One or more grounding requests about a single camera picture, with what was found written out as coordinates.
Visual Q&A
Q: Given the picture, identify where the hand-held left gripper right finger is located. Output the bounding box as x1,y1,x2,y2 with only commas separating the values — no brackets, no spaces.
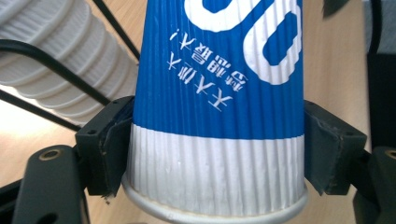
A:
303,99,369,197

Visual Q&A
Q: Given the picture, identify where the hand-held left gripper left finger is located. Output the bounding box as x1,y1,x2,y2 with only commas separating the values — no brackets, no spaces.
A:
74,95,136,205

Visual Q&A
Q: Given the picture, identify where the black wire cup holder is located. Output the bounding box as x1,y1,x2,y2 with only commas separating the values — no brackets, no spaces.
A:
0,0,143,133

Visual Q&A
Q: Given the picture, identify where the stack of white paper cups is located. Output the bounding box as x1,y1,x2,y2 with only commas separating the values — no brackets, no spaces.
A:
0,0,140,128

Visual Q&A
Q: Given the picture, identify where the blue and white paper cup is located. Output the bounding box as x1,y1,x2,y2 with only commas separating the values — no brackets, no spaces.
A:
120,0,310,224

